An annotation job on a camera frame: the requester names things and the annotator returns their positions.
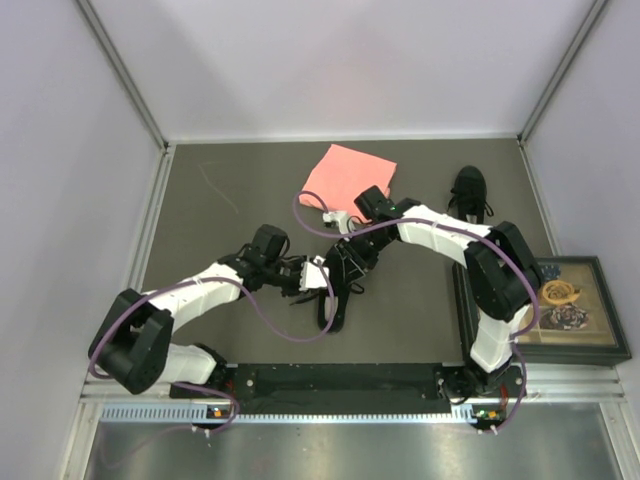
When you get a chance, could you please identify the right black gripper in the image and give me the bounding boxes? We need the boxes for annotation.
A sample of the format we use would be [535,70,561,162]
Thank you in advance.
[336,227,393,286]

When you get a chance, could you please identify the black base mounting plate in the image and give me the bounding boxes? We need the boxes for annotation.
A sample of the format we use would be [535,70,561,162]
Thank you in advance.
[169,362,530,414]

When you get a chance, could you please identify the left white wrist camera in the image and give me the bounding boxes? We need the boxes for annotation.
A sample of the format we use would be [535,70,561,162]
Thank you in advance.
[299,256,329,292]

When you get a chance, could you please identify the grey slotted cable duct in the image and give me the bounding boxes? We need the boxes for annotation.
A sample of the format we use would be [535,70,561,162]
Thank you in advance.
[101,403,487,425]

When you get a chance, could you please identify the dark framed compartment box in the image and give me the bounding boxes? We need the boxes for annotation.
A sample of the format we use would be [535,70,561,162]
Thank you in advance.
[451,255,632,368]

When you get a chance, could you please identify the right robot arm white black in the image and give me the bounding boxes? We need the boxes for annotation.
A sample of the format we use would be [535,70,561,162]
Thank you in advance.
[318,186,543,396]

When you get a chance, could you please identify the black sneaker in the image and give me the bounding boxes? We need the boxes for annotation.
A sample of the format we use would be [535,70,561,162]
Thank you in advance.
[315,244,365,334]
[447,165,494,224]

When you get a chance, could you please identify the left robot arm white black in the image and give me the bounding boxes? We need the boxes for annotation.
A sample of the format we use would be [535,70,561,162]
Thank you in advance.
[88,224,328,397]

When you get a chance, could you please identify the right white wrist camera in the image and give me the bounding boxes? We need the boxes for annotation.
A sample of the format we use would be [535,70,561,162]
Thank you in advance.
[322,211,351,234]

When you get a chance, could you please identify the pink folded cloth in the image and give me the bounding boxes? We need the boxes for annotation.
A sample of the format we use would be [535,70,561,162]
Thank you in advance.
[302,144,397,216]

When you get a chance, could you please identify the purple cable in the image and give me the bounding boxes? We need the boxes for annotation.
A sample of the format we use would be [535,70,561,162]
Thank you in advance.
[291,191,541,434]
[87,259,336,436]

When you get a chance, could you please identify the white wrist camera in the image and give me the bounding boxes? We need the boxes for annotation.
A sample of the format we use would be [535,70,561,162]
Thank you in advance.
[299,256,329,292]
[322,211,351,234]

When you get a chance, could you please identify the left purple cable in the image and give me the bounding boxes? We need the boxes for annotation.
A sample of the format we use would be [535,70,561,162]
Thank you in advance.
[87,259,336,436]

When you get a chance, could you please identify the aluminium frame rail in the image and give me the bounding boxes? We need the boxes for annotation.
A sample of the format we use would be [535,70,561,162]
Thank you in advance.
[79,362,629,404]

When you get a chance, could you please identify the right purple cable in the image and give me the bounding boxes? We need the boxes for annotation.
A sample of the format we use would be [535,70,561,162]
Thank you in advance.
[291,191,541,434]

